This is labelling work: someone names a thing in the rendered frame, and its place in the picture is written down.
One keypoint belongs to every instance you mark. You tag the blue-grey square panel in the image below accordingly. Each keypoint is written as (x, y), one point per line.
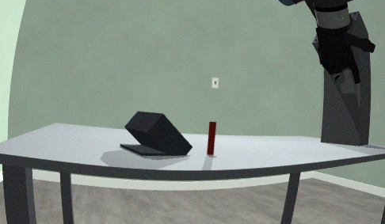
(157, 136)

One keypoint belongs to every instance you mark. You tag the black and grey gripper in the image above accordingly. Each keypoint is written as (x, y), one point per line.
(337, 56)

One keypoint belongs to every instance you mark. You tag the red rectangular block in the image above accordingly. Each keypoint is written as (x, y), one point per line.
(211, 138)

